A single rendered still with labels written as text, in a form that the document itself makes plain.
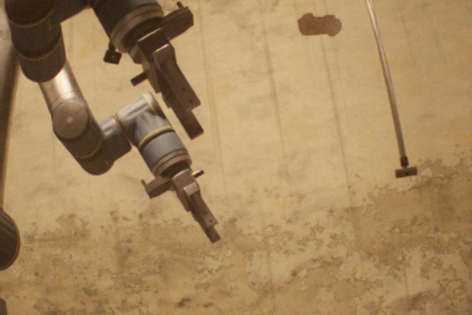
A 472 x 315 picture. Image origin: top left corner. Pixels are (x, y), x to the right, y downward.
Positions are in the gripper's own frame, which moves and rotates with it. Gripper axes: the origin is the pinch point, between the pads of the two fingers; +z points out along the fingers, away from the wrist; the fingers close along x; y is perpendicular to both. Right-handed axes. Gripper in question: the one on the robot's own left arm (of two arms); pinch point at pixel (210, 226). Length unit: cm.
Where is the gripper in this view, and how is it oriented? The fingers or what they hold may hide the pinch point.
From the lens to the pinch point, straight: 205.0
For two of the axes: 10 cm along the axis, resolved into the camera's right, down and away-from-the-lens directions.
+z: 5.3, 7.8, -3.5
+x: 0.2, 4.0, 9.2
